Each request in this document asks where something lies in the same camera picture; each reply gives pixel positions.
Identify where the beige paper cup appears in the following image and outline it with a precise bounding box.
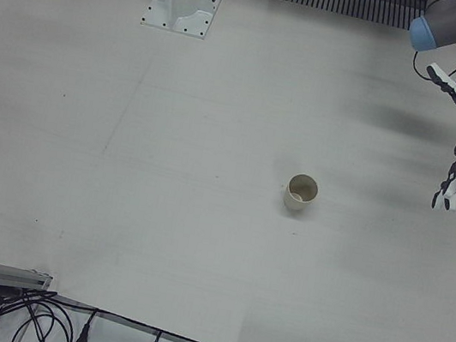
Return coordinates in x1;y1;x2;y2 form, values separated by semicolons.
280;170;321;223

